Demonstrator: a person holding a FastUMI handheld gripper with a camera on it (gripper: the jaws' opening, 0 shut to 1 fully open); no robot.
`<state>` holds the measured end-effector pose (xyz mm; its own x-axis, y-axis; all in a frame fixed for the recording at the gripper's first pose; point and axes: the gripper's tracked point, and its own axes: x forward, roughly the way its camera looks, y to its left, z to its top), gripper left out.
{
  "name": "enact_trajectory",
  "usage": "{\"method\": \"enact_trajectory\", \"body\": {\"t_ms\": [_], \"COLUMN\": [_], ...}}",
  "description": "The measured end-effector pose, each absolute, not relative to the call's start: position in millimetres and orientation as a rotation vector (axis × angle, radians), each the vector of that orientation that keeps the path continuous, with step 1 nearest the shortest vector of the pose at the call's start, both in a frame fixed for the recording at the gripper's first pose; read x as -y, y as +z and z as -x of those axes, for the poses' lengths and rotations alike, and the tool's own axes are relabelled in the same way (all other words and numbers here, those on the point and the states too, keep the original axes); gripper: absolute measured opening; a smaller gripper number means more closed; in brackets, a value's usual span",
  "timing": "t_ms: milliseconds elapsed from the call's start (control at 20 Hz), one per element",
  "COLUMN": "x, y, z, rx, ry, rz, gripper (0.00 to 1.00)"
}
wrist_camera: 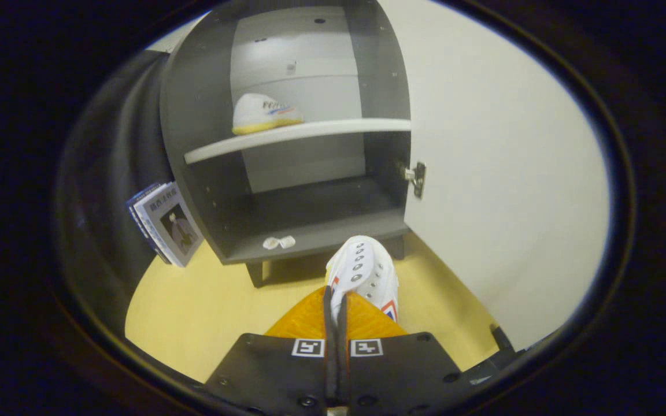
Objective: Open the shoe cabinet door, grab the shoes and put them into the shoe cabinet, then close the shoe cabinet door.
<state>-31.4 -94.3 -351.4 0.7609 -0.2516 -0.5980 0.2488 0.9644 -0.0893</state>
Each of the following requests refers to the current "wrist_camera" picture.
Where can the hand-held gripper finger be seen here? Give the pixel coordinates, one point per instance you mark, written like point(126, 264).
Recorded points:
point(343, 346)
point(329, 346)

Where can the white shoe with eyelets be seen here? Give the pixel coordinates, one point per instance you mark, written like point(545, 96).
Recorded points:
point(365, 271)

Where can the white shoe cabinet door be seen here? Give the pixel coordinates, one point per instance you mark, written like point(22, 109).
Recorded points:
point(500, 173)

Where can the dark grey shoe cabinet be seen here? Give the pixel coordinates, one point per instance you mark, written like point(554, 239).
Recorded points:
point(206, 144)

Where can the white shoe with yellow sole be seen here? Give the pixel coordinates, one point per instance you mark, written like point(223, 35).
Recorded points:
point(261, 112)

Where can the metal door hinge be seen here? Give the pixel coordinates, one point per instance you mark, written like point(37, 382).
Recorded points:
point(418, 179)

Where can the small white crumpled paper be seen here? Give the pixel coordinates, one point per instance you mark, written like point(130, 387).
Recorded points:
point(278, 242)

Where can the blue cover book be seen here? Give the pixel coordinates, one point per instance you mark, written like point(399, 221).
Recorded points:
point(136, 211)

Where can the black backdrop cloth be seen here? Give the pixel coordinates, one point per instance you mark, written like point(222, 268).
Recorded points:
point(107, 173)

